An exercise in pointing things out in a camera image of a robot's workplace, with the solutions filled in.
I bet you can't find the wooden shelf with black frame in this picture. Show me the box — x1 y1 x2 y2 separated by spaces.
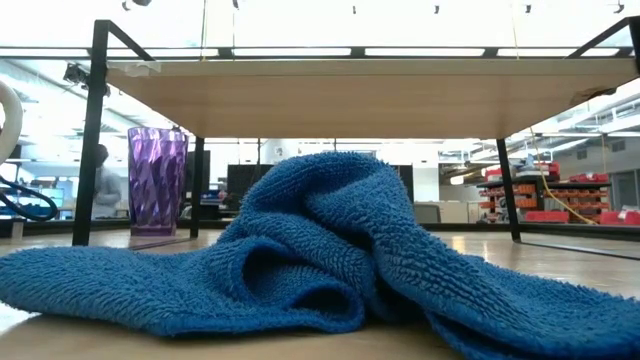
72 15 640 261

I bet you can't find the purple faceted plastic tumbler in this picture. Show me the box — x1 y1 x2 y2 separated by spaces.
127 126 190 237

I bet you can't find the blue terry cloth towel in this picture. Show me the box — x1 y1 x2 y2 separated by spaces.
0 151 640 360

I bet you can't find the black computer monitor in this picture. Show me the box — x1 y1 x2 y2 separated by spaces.
227 163 275 209

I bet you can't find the person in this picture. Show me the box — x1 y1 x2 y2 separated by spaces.
91 143 124 221

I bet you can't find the shelving with red bins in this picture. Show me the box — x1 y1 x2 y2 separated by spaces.
474 160 640 226

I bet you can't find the black table rig frame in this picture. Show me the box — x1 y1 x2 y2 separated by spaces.
0 218 640 242

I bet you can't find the thin yellow cord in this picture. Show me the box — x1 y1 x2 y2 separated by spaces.
529 129 599 226

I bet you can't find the blue curved cable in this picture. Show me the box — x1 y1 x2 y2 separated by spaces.
0 174 60 222

